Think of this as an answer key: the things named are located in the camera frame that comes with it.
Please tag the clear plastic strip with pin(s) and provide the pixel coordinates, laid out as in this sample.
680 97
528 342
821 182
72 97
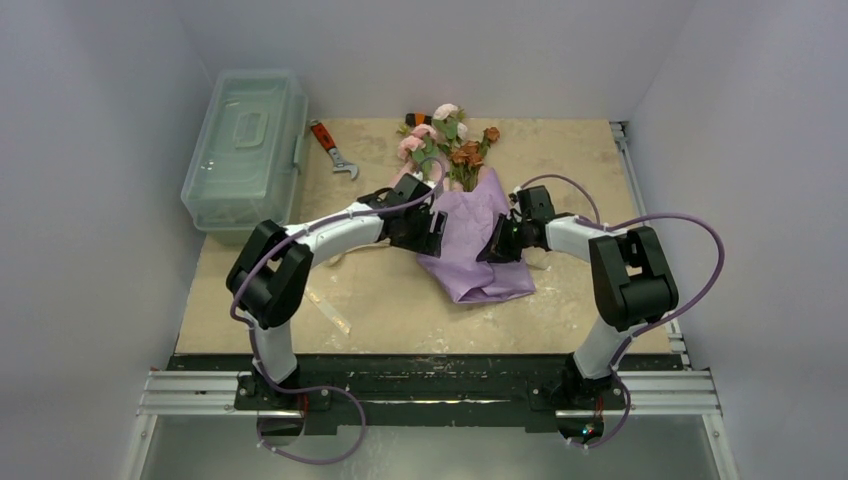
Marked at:
329 311

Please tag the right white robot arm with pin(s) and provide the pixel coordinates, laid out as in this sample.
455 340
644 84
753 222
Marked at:
633 286

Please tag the orange handled adjustable wrench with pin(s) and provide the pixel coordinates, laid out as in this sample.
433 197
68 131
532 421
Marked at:
327 142

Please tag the clear plastic storage box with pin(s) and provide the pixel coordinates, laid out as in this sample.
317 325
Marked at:
249 159

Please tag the white and orange rose stems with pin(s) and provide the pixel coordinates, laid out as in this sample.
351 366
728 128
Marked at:
466 154

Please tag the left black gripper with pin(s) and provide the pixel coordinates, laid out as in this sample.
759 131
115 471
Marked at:
427 242

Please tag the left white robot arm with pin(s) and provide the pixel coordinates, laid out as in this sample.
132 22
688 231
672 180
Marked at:
269 278

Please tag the pink purple wrapping paper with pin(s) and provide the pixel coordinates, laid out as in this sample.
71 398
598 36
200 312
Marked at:
471 219

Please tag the small orange black tool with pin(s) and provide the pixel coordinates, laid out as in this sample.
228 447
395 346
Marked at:
414 119

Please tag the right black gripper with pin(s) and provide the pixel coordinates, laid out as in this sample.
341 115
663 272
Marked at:
503 237

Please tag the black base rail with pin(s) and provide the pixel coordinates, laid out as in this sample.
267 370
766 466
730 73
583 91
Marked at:
539 393

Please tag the beige ribbon strip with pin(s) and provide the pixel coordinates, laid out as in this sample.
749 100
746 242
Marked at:
534 261

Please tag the pink rose stem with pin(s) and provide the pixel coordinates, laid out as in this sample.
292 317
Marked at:
418 145

